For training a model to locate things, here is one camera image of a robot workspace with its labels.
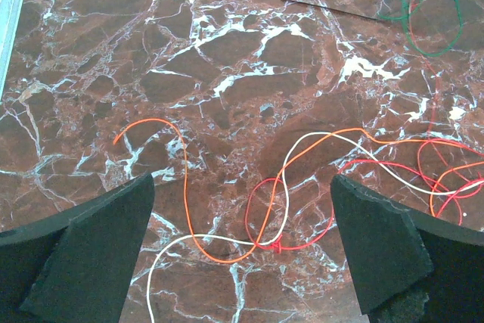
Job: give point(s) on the black zip tie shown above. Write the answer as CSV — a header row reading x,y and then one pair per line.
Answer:
x,y
335,10

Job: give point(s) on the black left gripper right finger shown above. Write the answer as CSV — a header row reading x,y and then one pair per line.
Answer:
x,y
407,266

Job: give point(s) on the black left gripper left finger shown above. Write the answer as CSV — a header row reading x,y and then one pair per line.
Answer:
x,y
76,265

